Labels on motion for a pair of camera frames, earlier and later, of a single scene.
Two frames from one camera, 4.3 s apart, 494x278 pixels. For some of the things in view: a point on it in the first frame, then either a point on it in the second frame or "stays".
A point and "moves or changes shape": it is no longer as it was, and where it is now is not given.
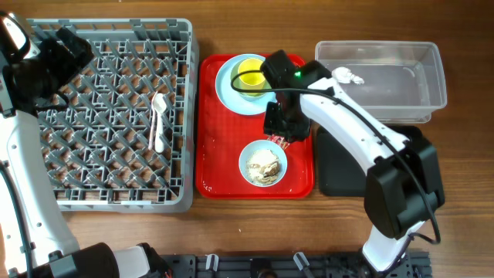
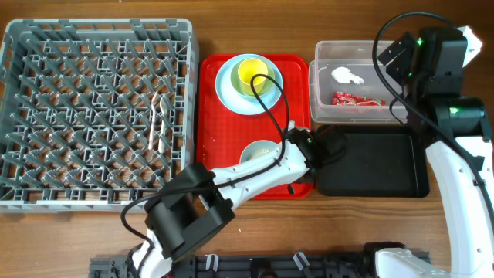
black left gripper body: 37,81 → 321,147
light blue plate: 229,99 stays
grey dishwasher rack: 128,140 stays
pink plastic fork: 153,123 stays
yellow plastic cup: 252,80 stays
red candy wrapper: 280,140 → 343,99
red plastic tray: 221,137 stays
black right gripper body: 285,123 → 399,67
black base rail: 292,265 stays
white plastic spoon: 159,103 moves or changes shape
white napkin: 343,75 stays
